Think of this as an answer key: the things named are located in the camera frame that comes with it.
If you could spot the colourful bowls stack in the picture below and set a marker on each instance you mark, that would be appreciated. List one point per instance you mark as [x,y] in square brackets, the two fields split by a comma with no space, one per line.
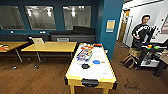
[83,56]

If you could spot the orange red game box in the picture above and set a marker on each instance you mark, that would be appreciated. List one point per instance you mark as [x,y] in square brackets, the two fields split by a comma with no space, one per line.
[87,47]

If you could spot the black air hockey puck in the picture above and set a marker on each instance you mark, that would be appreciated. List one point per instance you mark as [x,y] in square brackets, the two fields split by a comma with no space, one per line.
[85,66]

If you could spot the small blue object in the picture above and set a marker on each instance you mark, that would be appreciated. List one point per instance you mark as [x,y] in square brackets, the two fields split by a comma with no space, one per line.
[96,62]

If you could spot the white paper label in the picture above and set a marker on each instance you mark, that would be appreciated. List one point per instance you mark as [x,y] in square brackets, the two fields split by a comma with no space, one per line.
[62,39]

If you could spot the yellow air hockey table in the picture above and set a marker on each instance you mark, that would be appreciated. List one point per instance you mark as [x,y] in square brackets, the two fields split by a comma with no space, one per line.
[100,71]

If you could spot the interior window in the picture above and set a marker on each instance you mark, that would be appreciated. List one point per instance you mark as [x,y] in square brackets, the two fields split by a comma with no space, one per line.
[76,17]
[11,17]
[40,17]

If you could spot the wooden table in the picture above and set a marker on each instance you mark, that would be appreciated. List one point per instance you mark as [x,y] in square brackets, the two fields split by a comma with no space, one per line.
[11,46]
[50,46]

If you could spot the brown wooden door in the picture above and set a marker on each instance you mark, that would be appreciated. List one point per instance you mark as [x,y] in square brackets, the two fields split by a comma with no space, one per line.
[125,26]

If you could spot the tan brown backpack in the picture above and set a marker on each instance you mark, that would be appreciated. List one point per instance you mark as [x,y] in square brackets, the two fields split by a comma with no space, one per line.
[128,61]

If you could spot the white laptop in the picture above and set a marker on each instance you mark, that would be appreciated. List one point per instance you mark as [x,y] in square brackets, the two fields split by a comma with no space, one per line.
[37,40]

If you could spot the cardboard box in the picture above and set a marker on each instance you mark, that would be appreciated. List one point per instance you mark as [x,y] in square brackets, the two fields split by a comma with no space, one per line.
[135,52]

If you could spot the person in dark top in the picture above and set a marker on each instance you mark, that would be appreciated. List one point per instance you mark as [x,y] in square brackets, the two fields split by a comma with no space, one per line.
[141,31]

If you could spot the long dark bench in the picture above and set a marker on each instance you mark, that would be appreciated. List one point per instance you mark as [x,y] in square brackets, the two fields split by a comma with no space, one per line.
[16,37]

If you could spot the red white poster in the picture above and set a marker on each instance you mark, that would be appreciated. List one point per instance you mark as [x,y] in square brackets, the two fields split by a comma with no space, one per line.
[165,25]

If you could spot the white wall outlet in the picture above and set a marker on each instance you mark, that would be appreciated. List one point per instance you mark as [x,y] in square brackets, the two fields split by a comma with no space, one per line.
[106,50]

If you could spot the yellow wall notice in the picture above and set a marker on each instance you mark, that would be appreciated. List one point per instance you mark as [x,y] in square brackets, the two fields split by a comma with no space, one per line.
[110,25]

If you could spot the small white wall plate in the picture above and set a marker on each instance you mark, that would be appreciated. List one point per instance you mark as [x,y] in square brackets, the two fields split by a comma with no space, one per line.
[11,32]
[42,32]

